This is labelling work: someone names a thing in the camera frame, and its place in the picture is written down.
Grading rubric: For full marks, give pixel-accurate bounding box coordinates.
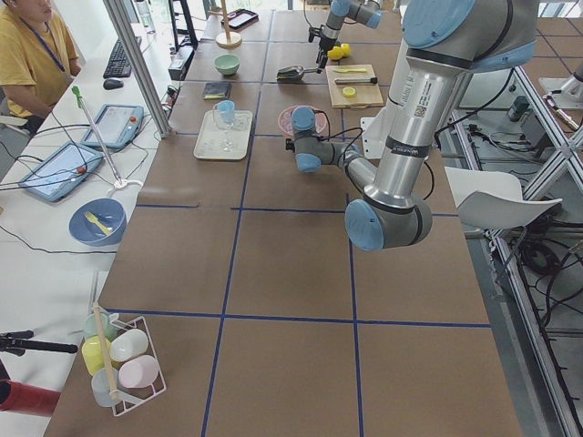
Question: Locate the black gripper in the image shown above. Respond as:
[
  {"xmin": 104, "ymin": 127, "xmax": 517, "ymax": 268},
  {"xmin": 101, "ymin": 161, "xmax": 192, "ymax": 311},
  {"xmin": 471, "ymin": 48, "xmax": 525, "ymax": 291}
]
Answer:
[
  {"xmin": 308, "ymin": 25, "xmax": 336, "ymax": 64},
  {"xmin": 285, "ymin": 138, "xmax": 295, "ymax": 151}
]

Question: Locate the steel ice scoop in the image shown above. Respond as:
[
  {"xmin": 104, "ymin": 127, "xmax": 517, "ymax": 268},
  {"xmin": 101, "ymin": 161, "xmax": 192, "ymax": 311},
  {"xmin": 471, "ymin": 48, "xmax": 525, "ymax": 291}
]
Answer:
[{"xmin": 276, "ymin": 65, "xmax": 322, "ymax": 82}]

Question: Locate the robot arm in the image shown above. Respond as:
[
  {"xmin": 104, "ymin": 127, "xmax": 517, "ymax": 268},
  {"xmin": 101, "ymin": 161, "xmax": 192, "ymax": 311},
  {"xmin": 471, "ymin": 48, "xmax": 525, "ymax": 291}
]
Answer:
[
  {"xmin": 308, "ymin": 0, "xmax": 384, "ymax": 71},
  {"xmin": 286, "ymin": 1, "xmax": 538, "ymax": 251}
]

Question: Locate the pink bowl of ice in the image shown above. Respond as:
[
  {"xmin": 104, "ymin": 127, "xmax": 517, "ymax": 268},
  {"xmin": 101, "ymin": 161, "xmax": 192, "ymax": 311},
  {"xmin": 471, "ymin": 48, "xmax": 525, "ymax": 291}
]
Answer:
[{"xmin": 278, "ymin": 105, "xmax": 328, "ymax": 137}]

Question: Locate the blue plastic cup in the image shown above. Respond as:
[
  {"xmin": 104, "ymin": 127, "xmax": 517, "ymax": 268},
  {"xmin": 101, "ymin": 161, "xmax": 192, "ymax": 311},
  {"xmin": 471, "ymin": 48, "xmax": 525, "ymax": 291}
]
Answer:
[{"xmin": 216, "ymin": 100, "xmax": 236, "ymax": 127}]

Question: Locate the white cup in rack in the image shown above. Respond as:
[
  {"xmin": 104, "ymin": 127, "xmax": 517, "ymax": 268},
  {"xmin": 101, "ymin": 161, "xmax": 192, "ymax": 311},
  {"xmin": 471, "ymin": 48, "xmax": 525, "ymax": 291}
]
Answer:
[{"xmin": 109, "ymin": 329, "xmax": 148, "ymax": 362}]

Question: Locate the pink cup in rack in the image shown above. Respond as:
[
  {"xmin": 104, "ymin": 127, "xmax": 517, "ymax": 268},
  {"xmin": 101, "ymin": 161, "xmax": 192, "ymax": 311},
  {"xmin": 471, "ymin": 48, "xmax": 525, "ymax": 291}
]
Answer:
[{"xmin": 118, "ymin": 355, "xmax": 159, "ymax": 389}]

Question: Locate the yellow cup in rack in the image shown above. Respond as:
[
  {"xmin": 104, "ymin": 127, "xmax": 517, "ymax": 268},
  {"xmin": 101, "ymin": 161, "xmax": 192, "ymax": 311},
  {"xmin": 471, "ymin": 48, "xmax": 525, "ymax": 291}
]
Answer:
[{"xmin": 81, "ymin": 336, "xmax": 105, "ymax": 376}]

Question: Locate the yellow lemon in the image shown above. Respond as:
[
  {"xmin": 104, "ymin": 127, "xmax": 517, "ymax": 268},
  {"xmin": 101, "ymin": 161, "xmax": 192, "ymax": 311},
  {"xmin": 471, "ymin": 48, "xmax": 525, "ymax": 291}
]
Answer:
[
  {"xmin": 340, "ymin": 43, "xmax": 352, "ymax": 57},
  {"xmin": 333, "ymin": 46, "xmax": 343, "ymax": 61}
]

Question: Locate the yellow plastic knife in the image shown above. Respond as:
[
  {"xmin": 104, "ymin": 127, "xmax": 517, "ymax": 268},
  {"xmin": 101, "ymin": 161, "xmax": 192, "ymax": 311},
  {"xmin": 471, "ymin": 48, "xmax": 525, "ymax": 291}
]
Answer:
[{"xmin": 333, "ymin": 68, "xmax": 367, "ymax": 74}]

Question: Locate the wooden cutting board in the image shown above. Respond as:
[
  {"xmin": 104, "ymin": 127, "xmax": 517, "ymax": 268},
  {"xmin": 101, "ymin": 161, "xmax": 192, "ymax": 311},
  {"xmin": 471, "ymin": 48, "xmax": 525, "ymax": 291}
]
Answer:
[{"xmin": 325, "ymin": 64, "xmax": 384, "ymax": 108}]

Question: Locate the lemon half slice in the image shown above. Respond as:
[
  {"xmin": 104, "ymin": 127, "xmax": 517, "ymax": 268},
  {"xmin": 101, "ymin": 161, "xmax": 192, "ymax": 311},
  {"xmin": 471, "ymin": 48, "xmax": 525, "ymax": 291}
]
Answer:
[{"xmin": 342, "ymin": 86, "xmax": 357, "ymax": 98}]

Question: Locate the cream bear tray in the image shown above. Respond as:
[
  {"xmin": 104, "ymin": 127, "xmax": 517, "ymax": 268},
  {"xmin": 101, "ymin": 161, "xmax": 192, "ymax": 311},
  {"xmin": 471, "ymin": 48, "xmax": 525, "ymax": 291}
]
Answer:
[{"xmin": 193, "ymin": 110, "xmax": 253, "ymax": 161}]

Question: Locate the clear wine glass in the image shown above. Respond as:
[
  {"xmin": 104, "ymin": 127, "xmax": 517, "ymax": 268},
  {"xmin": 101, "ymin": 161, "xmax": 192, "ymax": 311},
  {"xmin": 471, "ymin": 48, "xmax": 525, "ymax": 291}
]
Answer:
[{"xmin": 213, "ymin": 100, "xmax": 236, "ymax": 152}]

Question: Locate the wooden stand with round base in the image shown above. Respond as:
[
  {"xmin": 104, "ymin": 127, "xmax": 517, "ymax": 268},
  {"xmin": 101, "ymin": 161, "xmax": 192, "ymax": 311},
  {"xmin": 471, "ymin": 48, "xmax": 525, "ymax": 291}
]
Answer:
[{"xmin": 215, "ymin": 0, "xmax": 242, "ymax": 49}]

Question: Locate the green ceramic bowl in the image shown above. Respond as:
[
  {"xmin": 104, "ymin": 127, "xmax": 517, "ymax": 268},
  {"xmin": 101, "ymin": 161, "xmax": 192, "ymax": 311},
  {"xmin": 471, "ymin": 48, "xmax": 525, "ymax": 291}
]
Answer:
[{"xmin": 214, "ymin": 54, "xmax": 240, "ymax": 76}]

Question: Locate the blue teach pendant far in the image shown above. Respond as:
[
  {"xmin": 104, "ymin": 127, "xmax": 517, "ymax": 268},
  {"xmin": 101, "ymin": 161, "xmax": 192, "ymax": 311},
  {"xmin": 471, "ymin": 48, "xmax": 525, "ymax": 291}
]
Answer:
[{"xmin": 94, "ymin": 104, "xmax": 145, "ymax": 150}]

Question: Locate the blue teach pendant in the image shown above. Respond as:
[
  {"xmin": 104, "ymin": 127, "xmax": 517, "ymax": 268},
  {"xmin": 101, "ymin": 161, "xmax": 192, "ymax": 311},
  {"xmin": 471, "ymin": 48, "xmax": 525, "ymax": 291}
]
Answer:
[
  {"xmin": 18, "ymin": 142, "xmax": 104, "ymax": 202},
  {"xmin": 94, "ymin": 104, "xmax": 145, "ymax": 150}
]

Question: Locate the metal rod on stand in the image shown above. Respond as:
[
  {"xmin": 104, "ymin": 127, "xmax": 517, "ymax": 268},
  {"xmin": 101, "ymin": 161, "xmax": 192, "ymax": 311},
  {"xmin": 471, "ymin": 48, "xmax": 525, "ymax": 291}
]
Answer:
[{"xmin": 72, "ymin": 86, "xmax": 144, "ymax": 197}]

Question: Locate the black keyboard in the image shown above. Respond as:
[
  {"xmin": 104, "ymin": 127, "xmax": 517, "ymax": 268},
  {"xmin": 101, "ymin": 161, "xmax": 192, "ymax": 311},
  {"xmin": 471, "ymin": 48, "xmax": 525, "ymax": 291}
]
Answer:
[{"xmin": 103, "ymin": 39, "xmax": 132, "ymax": 79}]

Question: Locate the black computer mouse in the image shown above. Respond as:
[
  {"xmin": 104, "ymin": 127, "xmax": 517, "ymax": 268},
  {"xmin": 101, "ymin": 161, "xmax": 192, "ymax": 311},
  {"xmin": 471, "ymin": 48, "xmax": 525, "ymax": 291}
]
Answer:
[{"xmin": 103, "ymin": 77, "xmax": 124, "ymax": 90}]

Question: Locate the blue bowl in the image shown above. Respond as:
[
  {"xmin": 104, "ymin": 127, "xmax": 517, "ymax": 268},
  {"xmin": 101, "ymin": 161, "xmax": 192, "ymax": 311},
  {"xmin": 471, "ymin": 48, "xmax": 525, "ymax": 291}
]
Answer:
[{"xmin": 68, "ymin": 198, "xmax": 127, "ymax": 247}]

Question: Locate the white chair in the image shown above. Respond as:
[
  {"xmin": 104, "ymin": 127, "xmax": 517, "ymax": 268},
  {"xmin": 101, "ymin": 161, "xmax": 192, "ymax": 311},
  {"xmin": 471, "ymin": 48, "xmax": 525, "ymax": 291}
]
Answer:
[{"xmin": 445, "ymin": 167, "xmax": 562, "ymax": 229}]

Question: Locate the yellow fork in bowl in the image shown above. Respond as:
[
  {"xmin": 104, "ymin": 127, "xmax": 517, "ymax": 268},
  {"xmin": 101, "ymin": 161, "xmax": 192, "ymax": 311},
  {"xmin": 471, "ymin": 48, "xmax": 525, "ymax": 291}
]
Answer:
[{"xmin": 84, "ymin": 210, "xmax": 112, "ymax": 236}]

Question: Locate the blue teach pendant near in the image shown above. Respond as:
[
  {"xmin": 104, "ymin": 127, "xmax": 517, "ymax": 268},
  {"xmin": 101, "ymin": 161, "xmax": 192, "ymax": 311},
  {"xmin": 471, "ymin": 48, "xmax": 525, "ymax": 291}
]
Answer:
[{"xmin": 18, "ymin": 142, "xmax": 104, "ymax": 202}]

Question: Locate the person in yellow shirt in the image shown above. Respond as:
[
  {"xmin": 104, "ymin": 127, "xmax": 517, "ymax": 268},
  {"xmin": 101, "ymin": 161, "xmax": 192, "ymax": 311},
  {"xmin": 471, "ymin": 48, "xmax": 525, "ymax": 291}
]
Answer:
[{"xmin": 1, "ymin": 1, "xmax": 81, "ymax": 134}]

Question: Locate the red cylinder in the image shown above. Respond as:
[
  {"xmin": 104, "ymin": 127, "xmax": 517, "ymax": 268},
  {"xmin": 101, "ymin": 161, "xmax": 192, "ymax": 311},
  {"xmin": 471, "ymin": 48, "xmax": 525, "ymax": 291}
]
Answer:
[{"xmin": 1, "ymin": 380, "xmax": 60, "ymax": 417}]

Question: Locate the steel rod handle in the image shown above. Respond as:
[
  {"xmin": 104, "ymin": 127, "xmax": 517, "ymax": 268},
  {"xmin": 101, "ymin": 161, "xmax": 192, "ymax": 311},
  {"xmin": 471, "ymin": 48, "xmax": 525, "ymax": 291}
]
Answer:
[{"xmin": 333, "ymin": 76, "xmax": 378, "ymax": 86}]

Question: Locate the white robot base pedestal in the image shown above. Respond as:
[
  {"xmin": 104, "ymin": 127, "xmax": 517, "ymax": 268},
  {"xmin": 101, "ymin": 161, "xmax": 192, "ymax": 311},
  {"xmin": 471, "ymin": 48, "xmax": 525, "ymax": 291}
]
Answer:
[{"xmin": 361, "ymin": 115, "xmax": 390, "ymax": 159}]

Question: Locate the aluminium frame post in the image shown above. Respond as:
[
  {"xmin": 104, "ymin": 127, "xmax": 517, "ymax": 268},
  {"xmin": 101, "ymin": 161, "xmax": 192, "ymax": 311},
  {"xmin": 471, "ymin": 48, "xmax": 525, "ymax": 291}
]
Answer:
[{"xmin": 103, "ymin": 0, "xmax": 171, "ymax": 138}]

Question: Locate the white wire cup rack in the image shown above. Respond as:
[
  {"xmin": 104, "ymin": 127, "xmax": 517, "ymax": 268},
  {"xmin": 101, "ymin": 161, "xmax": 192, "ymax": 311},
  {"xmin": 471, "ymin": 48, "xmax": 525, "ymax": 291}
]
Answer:
[{"xmin": 90, "ymin": 304, "xmax": 167, "ymax": 417}]

